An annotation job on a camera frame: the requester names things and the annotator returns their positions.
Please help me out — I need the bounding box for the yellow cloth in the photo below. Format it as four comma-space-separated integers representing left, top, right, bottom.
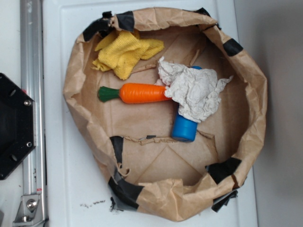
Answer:
92, 30, 164, 80

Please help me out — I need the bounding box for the orange toy carrot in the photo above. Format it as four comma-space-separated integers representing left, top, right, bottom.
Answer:
98, 83, 171, 104

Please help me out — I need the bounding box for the blue plastic cylinder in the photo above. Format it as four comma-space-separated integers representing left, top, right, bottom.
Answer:
171, 66, 203, 143

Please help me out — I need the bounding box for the crumpled white paper towel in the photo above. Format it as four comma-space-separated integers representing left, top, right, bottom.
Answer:
157, 57, 233, 123

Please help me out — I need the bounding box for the brown paper bag bin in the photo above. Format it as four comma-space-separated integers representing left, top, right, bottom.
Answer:
63, 8, 267, 221

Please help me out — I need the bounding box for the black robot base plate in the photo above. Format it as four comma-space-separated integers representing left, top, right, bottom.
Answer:
0, 73, 36, 180

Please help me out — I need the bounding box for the metal corner bracket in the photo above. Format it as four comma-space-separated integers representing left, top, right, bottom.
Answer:
12, 194, 43, 227

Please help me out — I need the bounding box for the aluminium extrusion rail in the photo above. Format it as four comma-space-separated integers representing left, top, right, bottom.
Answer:
20, 0, 48, 227

